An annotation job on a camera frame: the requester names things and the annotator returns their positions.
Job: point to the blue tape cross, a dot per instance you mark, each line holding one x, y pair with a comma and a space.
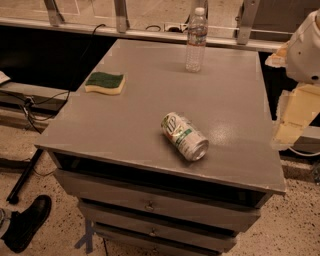
87, 239

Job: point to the black stand leg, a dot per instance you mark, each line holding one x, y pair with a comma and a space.
13, 197

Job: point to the middle grey drawer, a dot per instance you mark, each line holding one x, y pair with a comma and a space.
156, 228

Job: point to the green white 7up can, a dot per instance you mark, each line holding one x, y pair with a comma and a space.
186, 138

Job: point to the bottom grey drawer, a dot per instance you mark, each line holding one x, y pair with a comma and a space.
155, 245

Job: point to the green yellow sponge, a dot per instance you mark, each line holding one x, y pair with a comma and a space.
105, 83

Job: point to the grey drawer cabinet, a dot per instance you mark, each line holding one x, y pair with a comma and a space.
120, 137

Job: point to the top grey drawer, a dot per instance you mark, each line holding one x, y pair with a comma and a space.
158, 202

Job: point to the grey drawer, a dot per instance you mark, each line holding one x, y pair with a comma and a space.
156, 228
155, 245
158, 202

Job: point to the clear plastic water bottle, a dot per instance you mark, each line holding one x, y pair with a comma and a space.
196, 40

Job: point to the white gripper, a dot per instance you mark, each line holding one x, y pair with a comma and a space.
304, 55

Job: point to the black shoe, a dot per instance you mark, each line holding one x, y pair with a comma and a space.
17, 229

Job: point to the white power strip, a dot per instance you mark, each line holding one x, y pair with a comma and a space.
175, 27

